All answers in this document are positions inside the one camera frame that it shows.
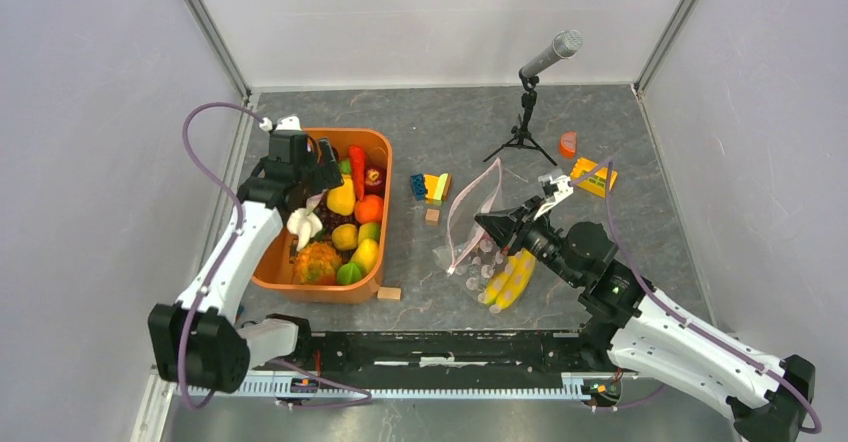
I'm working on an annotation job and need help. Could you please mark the yellow toy brick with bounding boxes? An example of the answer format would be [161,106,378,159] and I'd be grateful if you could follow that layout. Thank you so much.
[570,157,618,198]

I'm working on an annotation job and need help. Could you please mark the black microphone tripod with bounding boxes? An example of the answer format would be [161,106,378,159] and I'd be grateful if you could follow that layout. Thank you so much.
[483,74,558,167]

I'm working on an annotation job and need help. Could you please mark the orange carrot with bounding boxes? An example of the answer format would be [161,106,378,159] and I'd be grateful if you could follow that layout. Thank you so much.
[348,145,367,201]

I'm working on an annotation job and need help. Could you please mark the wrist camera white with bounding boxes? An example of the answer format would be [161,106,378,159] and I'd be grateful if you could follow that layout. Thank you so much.
[259,115,302,133]
[533,168,574,220]

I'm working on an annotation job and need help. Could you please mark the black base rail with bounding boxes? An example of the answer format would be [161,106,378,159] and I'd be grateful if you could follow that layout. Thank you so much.
[241,311,654,407]

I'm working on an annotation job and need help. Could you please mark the yellow banana bunch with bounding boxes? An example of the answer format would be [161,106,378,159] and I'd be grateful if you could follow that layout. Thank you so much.
[477,250,536,314]

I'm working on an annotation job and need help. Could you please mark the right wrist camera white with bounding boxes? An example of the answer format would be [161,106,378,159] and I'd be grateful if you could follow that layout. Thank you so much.
[533,168,574,220]

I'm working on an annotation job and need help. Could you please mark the dark grape bunch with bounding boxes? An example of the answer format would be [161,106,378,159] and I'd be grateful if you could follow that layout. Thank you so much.
[314,195,355,235]

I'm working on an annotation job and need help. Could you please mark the multicolour toy brick stack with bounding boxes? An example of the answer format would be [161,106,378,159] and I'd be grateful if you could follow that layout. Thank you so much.
[410,173,452,206]

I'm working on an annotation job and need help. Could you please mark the clear zip top bag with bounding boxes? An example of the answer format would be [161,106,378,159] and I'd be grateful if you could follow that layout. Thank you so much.
[434,158,509,309]

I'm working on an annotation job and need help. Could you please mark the red apple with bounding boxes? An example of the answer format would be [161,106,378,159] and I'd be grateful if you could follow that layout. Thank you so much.
[365,165,387,197]

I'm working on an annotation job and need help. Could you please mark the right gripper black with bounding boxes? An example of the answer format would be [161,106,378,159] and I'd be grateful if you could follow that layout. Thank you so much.
[474,196,581,287]

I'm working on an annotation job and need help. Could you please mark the small wooden cube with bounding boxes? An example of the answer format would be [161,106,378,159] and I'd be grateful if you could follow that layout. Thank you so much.
[425,208,441,226]

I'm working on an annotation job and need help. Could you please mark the white garlic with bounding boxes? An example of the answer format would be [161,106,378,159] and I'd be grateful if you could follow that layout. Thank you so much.
[286,208,323,252]

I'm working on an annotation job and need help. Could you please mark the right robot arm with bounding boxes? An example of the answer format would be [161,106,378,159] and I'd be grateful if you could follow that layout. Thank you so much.
[474,197,823,441]

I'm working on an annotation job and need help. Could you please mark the yellow pear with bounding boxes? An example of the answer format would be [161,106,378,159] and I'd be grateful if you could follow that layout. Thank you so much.
[350,238,380,275]

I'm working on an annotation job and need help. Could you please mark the grey microphone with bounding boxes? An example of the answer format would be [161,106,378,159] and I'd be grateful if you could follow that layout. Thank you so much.
[519,29,583,79]

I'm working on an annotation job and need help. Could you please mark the yellow green mango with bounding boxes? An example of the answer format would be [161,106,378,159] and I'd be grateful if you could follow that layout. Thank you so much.
[357,222,381,245]

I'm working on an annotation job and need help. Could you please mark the yellow lemon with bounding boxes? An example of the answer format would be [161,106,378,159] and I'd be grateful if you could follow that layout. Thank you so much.
[331,223,358,252]

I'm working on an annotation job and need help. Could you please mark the green star fruit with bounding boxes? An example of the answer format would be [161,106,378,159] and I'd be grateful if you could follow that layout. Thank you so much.
[335,262,365,286]

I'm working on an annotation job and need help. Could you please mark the yellow bell pepper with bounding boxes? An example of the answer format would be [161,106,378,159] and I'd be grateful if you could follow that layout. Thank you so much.
[325,175,357,216]

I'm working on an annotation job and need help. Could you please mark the orange spiky fruit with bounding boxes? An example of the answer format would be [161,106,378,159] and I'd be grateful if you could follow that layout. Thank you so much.
[292,242,343,286]

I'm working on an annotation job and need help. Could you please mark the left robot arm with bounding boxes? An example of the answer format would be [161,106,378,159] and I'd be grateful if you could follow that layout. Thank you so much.
[148,130,343,393]

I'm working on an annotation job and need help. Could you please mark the wooden block near bin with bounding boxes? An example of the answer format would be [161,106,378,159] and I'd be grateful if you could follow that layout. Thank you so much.
[377,286,402,301]

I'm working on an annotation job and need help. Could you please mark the orange plastic bin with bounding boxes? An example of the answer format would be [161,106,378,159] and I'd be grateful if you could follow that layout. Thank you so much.
[252,127,393,304]

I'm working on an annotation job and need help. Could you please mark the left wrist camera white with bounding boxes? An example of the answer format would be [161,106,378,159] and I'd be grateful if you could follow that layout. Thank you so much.
[259,115,302,133]

